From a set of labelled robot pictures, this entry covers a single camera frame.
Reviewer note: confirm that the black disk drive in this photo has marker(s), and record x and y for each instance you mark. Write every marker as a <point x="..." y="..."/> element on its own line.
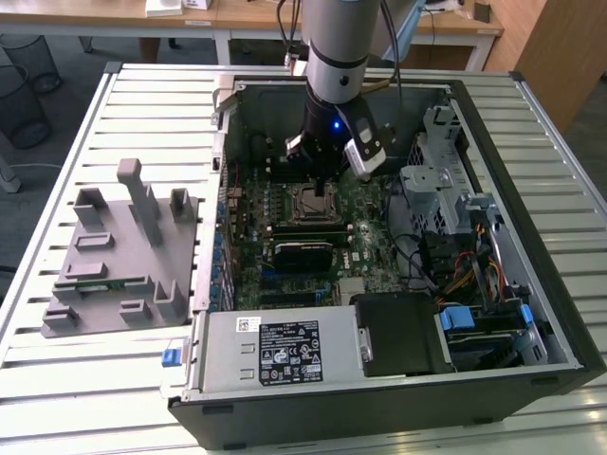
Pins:
<point x="479" y="351"/>

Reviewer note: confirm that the blue expansion slot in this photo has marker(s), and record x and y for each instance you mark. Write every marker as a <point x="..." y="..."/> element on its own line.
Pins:
<point x="318" y="296"/>
<point x="269" y="274"/>

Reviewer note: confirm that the silver power supply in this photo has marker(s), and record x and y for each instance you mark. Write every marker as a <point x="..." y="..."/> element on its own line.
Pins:
<point x="223" y="351"/>

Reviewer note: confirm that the black graphics card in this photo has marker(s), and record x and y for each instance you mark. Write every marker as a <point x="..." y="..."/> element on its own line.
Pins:
<point x="303" y="258"/>

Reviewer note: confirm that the CPU socket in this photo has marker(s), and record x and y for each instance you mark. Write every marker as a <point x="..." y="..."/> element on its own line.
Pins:
<point x="294" y="220"/>

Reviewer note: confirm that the blue plastic tab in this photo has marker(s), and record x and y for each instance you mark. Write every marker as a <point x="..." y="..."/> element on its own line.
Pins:
<point x="525" y="317"/>

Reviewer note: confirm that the white printed label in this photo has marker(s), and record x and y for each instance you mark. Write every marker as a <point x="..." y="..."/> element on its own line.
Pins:
<point x="196" y="4"/>

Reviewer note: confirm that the wooden desk white frame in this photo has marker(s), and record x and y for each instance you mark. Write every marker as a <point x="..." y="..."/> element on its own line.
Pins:
<point x="450" y="26"/>

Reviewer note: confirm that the blue case latch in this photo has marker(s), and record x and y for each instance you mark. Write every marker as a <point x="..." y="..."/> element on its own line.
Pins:
<point x="171" y="358"/>

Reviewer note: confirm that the silver chipset heatsink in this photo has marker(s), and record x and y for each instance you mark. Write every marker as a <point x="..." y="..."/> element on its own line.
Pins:
<point x="353" y="291"/>

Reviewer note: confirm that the small white camera box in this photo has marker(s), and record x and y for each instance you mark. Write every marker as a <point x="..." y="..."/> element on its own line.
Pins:
<point x="293" y="149"/>

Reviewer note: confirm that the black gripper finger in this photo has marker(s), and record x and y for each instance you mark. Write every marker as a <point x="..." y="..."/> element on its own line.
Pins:
<point x="324" y="187"/>

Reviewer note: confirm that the green motherboard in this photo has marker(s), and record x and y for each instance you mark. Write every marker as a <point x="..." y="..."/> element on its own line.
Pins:
<point x="374" y="265"/>

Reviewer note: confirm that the brown wooden cabinet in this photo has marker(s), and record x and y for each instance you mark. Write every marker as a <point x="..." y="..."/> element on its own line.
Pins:
<point x="559" y="57"/>

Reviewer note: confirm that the green RAM stick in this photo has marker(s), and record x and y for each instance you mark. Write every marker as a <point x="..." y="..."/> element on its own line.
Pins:
<point x="114" y="285"/>

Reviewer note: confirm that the blue disk carrier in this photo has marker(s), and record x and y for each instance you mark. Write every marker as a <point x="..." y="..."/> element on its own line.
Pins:
<point x="455" y="322"/>

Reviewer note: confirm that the black silver PC case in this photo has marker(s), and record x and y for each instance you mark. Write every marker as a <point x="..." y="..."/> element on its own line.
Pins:
<point x="332" y="417"/>

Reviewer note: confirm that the silver CPU green board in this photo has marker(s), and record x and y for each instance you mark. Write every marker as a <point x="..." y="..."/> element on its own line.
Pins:
<point x="308" y="206"/>

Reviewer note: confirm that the silver perforated drive cage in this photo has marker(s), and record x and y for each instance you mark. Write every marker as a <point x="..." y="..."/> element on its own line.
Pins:
<point x="427" y="180"/>

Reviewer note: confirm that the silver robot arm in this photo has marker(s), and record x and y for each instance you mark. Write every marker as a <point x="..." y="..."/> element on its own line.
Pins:
<point x="332" y="47"/>

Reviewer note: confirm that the white stand foot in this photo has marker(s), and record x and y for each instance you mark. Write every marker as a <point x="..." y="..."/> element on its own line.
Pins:
<point x="9" y="180"/>

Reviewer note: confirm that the black plastic shroud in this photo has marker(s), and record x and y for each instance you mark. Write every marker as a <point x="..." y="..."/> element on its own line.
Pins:
<point x="398" y="332"/>

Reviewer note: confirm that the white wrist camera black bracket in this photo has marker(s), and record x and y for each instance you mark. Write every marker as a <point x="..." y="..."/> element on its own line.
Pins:
<point x="365" y="158"/>

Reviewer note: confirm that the grey parts rack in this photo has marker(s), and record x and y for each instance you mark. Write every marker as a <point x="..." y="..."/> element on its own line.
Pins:
<point x="118" y="223"/>

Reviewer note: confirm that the black RAM slot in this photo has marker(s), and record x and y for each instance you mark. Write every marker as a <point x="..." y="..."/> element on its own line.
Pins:
<point x="313" y="237"/>
<point x="313" y="227"/>
<point x="277" y="177"/>
<point x="277" y="166"/>

